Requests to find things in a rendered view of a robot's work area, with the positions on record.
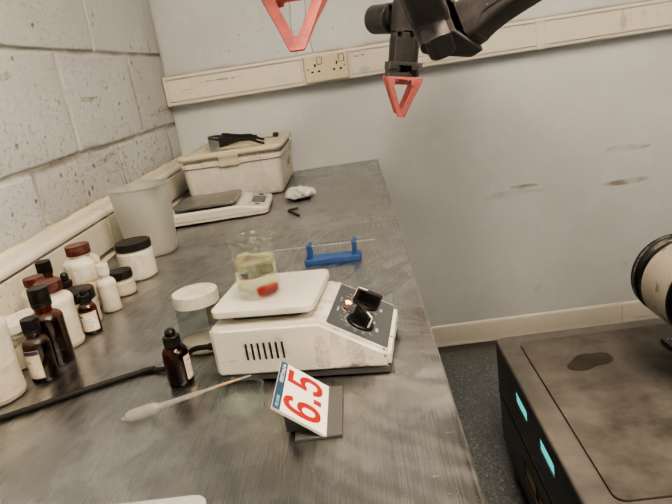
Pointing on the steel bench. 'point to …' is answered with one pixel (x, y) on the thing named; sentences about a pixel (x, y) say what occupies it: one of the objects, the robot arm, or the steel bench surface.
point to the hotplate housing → (297, 344)
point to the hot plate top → (293, 287)
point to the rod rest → (332, 256)
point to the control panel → (369, 311)
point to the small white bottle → (107, 289)
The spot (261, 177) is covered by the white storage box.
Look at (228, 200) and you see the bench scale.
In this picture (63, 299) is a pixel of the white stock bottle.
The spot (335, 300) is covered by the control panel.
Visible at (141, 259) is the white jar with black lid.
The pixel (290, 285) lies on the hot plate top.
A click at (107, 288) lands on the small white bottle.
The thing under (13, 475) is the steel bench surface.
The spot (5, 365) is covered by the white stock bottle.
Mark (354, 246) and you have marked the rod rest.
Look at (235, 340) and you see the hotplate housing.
